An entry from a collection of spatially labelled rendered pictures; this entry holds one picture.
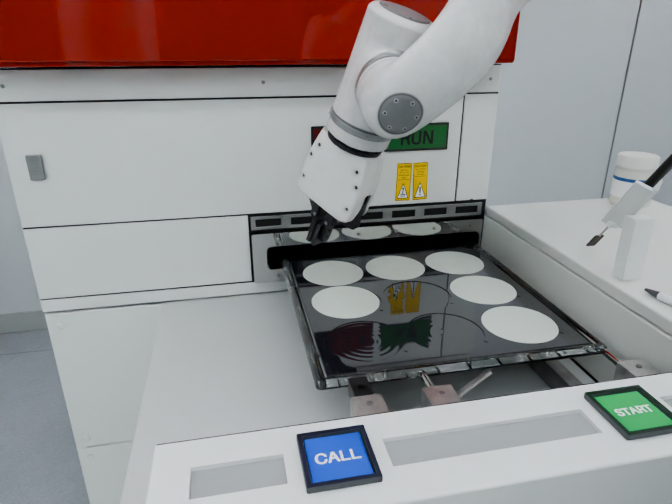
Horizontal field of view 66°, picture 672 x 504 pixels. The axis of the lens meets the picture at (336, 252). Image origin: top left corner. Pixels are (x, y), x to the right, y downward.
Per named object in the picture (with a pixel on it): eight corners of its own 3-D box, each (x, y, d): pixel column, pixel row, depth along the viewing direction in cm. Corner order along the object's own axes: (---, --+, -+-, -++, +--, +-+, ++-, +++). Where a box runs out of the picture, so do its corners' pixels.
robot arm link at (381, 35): (402, 145, 63) (388, 111, 70) (451, 37, 55) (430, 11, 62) (337, 127, 60) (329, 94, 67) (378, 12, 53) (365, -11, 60)
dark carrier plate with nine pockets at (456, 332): (290, 263, 91) (290, 260, 91) (471, 249, 98) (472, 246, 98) (327, 379, 60) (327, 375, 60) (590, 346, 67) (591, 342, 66)
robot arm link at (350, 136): (316, 102, 64) (309, 124, 66) (369, 140, 61) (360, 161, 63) (357, 97, 70) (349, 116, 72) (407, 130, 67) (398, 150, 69)
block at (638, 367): (612, 381, 62) (617, 359, 61) (636, 377, 63) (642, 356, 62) (664, 426, 55) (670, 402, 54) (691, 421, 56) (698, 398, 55)
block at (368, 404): (350, 418, 56) (350, 395, 55) (380, 413, 57) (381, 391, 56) (369, 474, 49) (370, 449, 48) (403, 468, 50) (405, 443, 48)
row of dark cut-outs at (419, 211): (251, 229, 92) (250, 216, 91) (479, 213, 101) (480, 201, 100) (251, 230, 92) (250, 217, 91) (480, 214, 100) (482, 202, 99)
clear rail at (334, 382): (313, 386, 60) (313, 376, 59) (601, 349, 67) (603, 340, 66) (315, 393, 59) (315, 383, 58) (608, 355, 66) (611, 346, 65)
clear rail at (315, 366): (280, 264, 92) (280, 257, 92) (288, 264, 92) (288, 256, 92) (315, 393, 59) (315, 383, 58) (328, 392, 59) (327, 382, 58)
